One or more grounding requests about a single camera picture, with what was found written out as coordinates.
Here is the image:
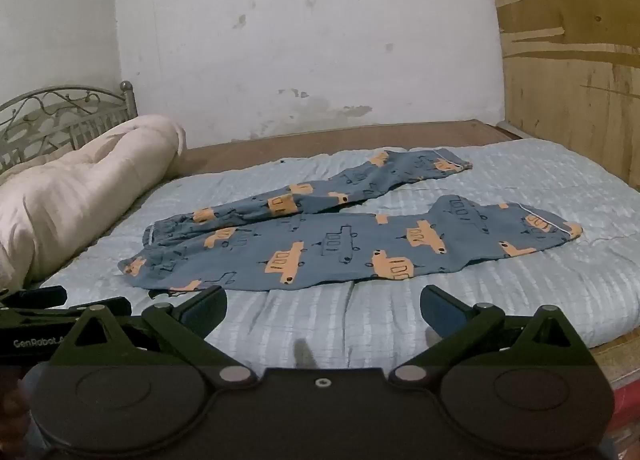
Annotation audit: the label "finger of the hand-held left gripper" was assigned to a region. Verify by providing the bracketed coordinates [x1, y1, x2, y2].
[0, 285, 68, 310]
[50, 296, 134, 318]

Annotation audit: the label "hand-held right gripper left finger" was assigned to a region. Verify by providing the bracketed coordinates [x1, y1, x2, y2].
[50, 284, 257, 387]

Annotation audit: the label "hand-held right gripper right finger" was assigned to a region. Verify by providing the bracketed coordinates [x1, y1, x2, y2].
[387, 284, 598, 387]

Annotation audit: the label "blue car-print pants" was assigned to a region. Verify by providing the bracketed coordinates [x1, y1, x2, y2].
[117, 149, 585, 299]

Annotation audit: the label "person's left hand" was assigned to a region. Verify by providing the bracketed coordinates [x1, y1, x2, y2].
[0, 377, 31, 460]

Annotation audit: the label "pink rolled duvet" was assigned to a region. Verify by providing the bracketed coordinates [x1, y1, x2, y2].
[0, 114, 187, 291]

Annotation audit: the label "metal bed headboard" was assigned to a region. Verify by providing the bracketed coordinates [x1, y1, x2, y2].
[0, 81, 139, 176]

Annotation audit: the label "red container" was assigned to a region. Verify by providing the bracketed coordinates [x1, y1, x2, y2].
[611, 374, 640, 460]

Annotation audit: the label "plywood panel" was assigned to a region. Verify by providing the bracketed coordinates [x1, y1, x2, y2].
[481, 0, 640, 181]

